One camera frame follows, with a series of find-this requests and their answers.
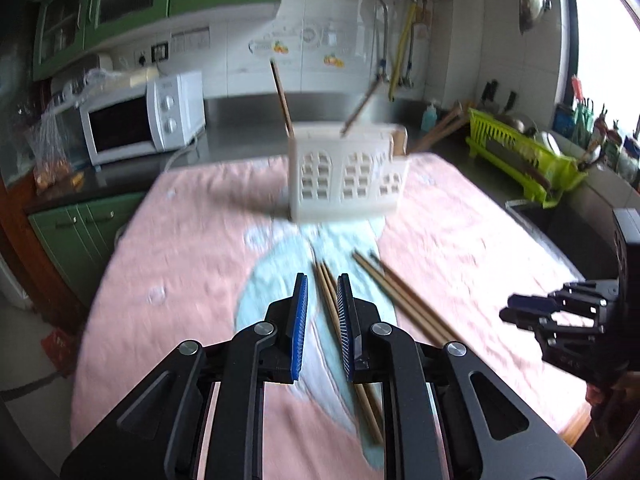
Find pink towel with blue pattern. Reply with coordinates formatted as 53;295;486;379
70;152;597;480

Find yellow gas hose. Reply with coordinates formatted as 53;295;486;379
388;2;419;102

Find white bowls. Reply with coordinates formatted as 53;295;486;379
531;129;567;157

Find dark wooden chopstick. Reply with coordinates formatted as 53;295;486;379
362;253;456;346
352;252;447;347
269;58;294;137
371;254;465;344
340;83;379;137

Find cream box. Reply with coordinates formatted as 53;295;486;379
127;67;162;87

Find white microwave oven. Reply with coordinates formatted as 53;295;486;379
78;71;207;167

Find person's right hand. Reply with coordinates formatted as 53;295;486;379
585;371;640;421

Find fruit wall stickers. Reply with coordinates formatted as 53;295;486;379
248;21;374;69

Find grey metal pipe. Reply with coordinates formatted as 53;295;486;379
376;0;392;82

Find white microwave cable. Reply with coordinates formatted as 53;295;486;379
164;126;207;172

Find steel kitchen sink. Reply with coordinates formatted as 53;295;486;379
504;199;617;287

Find green wall cabinets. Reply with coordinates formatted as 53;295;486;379
32;0;282;82

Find blue soap bottle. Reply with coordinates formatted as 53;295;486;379
419;101;441;132

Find green base cabinet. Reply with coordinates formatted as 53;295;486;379
27;192;152;312

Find black knife handles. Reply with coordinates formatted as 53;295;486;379
481;79;519;112

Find red bag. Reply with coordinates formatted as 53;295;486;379
40;327;82;377

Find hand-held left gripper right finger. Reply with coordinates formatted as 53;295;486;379
336;274;588;480

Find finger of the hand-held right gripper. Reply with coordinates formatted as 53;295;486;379
506;281;610;317
499;308;602;342

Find green dish rack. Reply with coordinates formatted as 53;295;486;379
465;108;589;209

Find clear plastic bag with food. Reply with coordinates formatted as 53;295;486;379
22;67;132;192

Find cream plastic utensil holder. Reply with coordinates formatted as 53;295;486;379
287;122;410;224

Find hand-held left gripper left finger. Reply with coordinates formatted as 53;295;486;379
60;272;311;480

